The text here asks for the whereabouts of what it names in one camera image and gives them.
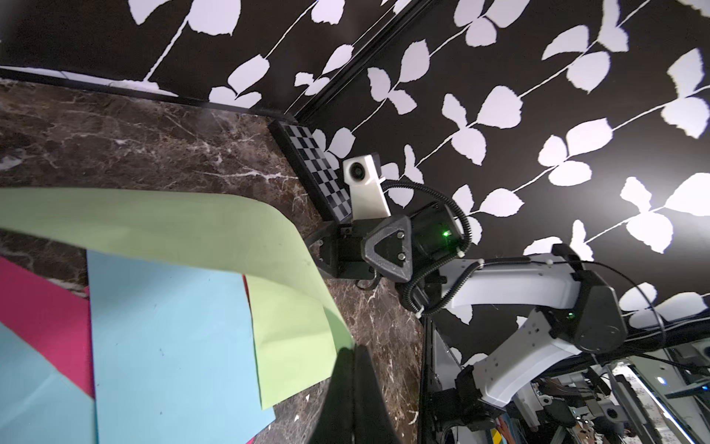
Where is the light blue paper sheet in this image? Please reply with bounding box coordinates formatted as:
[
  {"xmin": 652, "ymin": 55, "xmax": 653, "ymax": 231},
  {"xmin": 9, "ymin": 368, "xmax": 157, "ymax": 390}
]
[
  {"xmin": 1, "ymin": 326, "xmax": 98, "ymax": 443},
  {"xmin": 87, "ymin": 251, "xmax": 275, "ymax": 443}
]

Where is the black white chessboard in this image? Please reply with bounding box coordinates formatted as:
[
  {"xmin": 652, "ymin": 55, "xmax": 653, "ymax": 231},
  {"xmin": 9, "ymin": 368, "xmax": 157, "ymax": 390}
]
[{"xmin": 268, "ymin": 120, "xmax": 351, "ymax": 223}]

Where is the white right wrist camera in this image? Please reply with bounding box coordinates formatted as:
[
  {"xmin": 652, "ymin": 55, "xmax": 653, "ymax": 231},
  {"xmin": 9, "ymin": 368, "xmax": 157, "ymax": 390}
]
[{"xmin": 343, "ymin": 154, "xmax": 391, "ymax": 221}]

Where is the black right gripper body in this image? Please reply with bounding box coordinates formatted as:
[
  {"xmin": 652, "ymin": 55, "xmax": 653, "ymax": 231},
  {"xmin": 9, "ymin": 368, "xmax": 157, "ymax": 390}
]
[{"xmin": 305, "ymin": 202, "xmax": 465, "ymax": 283}]

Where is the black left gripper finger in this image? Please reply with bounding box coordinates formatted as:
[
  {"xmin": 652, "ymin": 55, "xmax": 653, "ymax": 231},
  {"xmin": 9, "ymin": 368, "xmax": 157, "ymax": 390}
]
[{"xmin": 309, "ymin": 345, "xmax": 400, "ymax": 444}]

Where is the pink paper sheet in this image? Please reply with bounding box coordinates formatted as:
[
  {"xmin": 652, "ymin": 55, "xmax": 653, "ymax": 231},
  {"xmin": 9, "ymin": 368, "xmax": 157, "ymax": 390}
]
[{"xmin": 1, "ymin": 259, "xmax": 95, "ymax": 398}]

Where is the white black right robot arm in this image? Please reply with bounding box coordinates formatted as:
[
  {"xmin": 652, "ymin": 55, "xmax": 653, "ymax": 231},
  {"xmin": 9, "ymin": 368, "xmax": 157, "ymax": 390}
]
[{"xmin": 306, "ymin": 201, "xmax": 628, "ymax": 410}]

